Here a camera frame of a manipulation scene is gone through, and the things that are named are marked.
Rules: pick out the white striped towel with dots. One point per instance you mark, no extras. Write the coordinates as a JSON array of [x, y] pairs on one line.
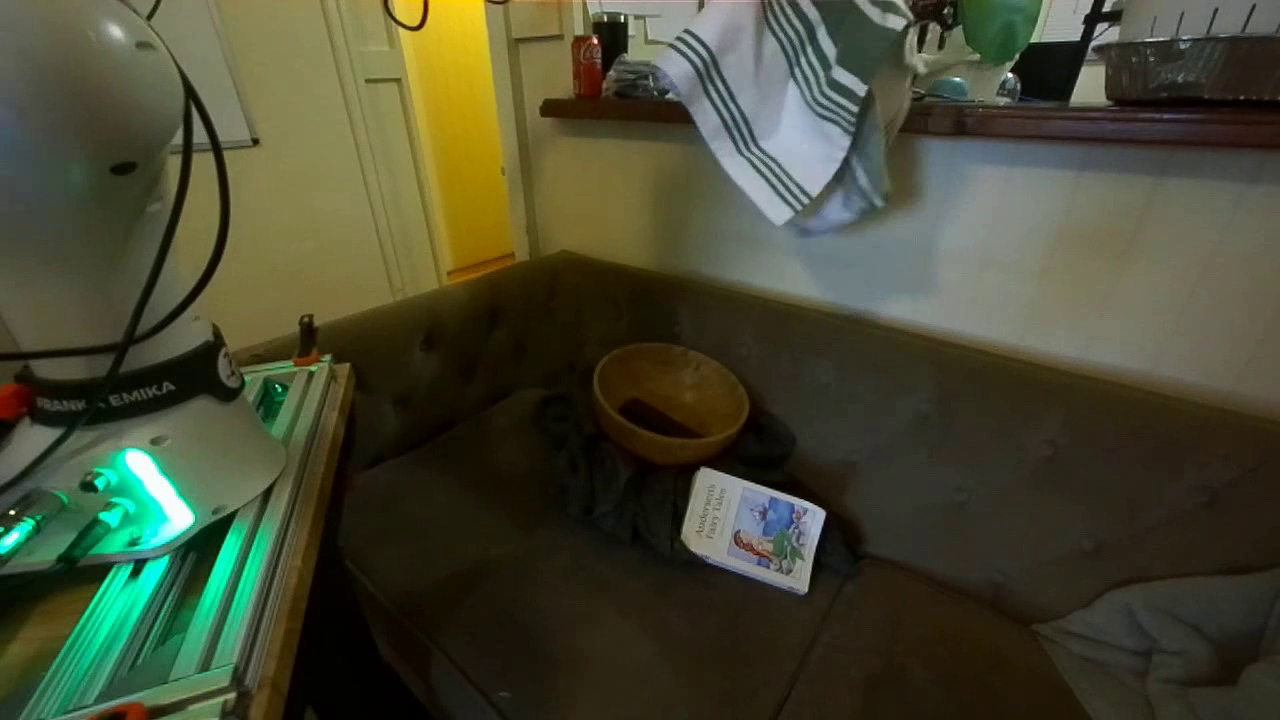
[[761, 106]]

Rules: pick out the brown wooden bowl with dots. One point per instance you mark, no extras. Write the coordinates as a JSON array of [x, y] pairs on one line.
[[714, 400]]

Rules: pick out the brown fabric couch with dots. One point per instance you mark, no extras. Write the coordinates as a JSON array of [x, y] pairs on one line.
[[1040, 452]]

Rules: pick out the black bar-shaped object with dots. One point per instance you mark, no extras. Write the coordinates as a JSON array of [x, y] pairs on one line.
[[655, 419]]

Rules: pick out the dark fuzzy blanket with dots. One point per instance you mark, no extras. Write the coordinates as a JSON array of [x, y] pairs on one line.
[[613, 495]]

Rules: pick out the white illustrated book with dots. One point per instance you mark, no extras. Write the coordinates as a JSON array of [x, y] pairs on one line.
[[747, 535]]

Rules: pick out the yellow door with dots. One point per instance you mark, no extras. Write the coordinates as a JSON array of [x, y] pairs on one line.
[[462, 146]]

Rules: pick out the grey crumpled bag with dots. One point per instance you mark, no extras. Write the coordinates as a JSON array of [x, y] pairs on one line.
[[634, 83]]

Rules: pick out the red can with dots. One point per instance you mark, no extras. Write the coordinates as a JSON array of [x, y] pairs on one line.
[[591, 66]]

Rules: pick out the black cup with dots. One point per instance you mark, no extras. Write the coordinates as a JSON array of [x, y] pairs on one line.
[[608, 37]]

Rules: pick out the small dark bottle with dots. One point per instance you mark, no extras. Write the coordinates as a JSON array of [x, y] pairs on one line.
[[309, 340]]

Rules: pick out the pale blue small object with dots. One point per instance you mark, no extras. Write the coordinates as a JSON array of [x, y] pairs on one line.
[[947, 91]]

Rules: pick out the dark dried plant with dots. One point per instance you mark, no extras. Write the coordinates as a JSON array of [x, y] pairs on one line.
[[936, 17]]

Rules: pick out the dark wooden shelf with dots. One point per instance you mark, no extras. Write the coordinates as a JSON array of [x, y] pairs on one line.
[[1065, 121]]

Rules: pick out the green round vase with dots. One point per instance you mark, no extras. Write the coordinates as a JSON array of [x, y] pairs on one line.
[[1003, 26]]

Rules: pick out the black pot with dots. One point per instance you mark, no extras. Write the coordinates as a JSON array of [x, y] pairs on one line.
[[1054, 66]]

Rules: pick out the plain grey pillow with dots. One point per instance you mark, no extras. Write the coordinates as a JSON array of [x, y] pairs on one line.
[[1173, 646]]

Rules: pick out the red emergency button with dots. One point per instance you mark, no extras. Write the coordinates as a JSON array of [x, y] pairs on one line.
[[15, 400]]

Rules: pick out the white wall board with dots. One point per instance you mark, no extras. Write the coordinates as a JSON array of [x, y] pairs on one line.
[[227, 83]]

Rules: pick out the aluminium frame robot table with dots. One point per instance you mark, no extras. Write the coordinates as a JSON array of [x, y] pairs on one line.
[[202, 614]]

